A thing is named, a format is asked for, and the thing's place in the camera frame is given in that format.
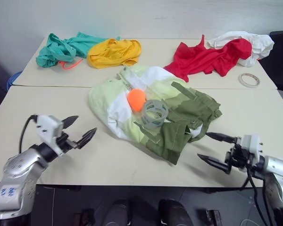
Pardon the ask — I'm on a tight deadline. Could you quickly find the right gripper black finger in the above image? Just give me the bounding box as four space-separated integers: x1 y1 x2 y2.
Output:
205 132 238 144
197 153 233 175

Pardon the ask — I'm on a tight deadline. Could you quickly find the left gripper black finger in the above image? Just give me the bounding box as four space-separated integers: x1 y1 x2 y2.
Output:
74 127 98 150
61 115 79 130

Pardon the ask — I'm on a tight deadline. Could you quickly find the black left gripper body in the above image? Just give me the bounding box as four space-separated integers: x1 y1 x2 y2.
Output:
57 132 83 152

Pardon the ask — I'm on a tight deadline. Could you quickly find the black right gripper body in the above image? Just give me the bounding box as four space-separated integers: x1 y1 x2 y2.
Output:
224 138 253 173

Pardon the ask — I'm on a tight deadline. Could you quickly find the green and white zip jacket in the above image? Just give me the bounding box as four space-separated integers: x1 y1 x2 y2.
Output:
88 65 223 166

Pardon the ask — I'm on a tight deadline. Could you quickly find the beige tape roll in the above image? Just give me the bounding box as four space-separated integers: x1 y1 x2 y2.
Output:
238 73 261 89

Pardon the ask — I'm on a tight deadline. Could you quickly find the clear packing tape roll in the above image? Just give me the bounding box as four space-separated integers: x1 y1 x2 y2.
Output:
141 99 169 130

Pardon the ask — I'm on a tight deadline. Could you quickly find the dark rounded shape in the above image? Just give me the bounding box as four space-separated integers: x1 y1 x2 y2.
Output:
101 198 133 226
158 198 194 226

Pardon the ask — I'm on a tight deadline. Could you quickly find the orange fuzzy ball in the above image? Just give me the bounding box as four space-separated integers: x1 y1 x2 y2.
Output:
127 89 147 113

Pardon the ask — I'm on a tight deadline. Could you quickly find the blue round bin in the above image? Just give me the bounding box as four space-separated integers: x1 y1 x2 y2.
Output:
6 71 23 91

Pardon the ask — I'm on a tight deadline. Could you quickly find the teal garment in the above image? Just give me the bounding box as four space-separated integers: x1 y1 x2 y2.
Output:
35 32 121 69

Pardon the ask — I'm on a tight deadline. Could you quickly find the yellow garment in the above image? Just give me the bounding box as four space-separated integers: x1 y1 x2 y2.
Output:
86 38 142 70

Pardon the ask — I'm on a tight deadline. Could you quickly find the red garment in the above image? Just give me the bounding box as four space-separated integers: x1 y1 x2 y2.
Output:
163 34 253 83

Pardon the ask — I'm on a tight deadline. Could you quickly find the black chair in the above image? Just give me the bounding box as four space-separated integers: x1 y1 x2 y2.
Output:
259 30 283 92

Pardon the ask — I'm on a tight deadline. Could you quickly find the white garment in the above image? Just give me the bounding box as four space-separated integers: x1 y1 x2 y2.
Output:
207 31 275 68

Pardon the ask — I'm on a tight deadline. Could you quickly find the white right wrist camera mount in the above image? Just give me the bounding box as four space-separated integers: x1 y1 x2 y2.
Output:
235 134 264 161

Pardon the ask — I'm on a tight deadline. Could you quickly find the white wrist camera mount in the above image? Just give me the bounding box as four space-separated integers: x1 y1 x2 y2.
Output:
235 134 264 161
36 114 65 157

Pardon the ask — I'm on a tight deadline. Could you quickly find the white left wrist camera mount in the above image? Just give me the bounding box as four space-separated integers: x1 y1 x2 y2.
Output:
36 114 65 157

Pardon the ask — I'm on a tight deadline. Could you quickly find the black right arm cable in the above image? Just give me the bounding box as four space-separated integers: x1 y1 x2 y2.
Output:
240 164 278 226

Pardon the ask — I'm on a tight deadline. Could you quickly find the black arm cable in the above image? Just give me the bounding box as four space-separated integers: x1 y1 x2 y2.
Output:
18 114 39 154
240 164 278 226

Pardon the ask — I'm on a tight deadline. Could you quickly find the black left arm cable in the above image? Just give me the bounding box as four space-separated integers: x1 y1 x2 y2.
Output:
18 114 39 154

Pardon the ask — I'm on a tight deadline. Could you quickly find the orange cord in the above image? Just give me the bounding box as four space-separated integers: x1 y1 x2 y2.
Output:
58 58 84 71

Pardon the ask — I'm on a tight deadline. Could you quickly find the thin white cable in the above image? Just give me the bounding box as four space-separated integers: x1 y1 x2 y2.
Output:
240 218 258 226

